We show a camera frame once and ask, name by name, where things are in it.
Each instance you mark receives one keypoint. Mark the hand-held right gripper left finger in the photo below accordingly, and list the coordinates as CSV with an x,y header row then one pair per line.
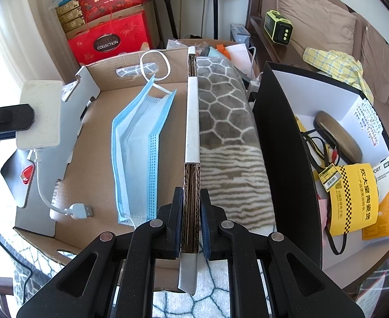
x,y
176,225

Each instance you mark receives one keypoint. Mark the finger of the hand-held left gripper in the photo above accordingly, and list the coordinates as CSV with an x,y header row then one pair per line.
x,y
9,117

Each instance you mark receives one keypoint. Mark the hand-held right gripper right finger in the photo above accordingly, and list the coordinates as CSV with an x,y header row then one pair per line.
x,y
208,228

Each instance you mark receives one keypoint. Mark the white power bank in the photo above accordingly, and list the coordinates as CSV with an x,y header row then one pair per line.
x,y
43,112

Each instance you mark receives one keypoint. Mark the cardboard box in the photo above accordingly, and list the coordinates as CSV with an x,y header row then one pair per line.
x,y
88,159

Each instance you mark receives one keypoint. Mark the red small tag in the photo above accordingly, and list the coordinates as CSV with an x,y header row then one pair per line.
x,y
28,174

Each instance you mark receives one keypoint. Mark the black flat sheet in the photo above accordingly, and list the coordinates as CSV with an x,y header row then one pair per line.
x,y
12,179

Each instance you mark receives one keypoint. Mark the white curtain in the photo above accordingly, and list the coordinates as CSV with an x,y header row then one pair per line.
x,y
5,49

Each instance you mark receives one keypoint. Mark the blue face mask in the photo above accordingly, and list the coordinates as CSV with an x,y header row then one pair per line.
x,y
135,145

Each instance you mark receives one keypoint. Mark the grey white patterned blanket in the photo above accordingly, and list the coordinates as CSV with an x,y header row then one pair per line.
x,y
227,132

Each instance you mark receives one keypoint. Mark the black and white box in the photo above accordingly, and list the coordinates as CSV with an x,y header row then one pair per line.
x,y
277,139

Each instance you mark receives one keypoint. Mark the gold patterned box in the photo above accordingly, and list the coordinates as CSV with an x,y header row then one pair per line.
x,y
67,9
71,17
77,25

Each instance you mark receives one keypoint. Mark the yellow barcode tag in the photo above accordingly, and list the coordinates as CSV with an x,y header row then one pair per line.
x,y
329,177

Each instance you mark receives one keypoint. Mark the red gift box oval label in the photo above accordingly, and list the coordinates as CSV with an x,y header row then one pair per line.
x,y
121,29

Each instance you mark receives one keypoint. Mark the yellow booklet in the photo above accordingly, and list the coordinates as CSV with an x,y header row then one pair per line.
x,y
356,198

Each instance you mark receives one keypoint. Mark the brown glasses case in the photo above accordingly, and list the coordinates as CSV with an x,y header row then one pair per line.
x,y
338,135

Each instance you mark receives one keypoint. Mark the white paper sheet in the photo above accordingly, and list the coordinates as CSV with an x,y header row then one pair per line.
x,y
239,58

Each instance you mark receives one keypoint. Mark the orange plastic part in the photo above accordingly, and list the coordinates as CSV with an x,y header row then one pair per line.
x,y
222,49

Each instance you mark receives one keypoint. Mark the crumpled clear plastic bag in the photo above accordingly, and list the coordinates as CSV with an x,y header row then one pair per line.
x,y
184,43

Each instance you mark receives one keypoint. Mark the orange white carton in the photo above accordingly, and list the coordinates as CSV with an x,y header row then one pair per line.
x,y
388,202

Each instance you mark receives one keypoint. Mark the black speaker stand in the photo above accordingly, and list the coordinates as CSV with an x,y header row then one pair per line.
x,y
170,16
215,13

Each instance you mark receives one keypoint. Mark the clear bag with writing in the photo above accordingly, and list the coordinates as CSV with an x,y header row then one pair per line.
x,y
366,119

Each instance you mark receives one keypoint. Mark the blue grey box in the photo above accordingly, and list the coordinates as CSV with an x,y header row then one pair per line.
x,y
240,33

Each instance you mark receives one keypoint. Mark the yellow plaid cloth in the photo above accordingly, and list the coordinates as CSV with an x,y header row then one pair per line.
x,y
340,64

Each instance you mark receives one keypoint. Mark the green black power station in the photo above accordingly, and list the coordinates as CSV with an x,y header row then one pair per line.
x,y
278,26

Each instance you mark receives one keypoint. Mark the beige cushion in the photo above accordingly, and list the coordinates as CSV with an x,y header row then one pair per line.
x,y
313,10

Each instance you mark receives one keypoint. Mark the brown cushion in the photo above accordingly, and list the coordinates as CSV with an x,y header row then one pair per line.
x,y
383,59

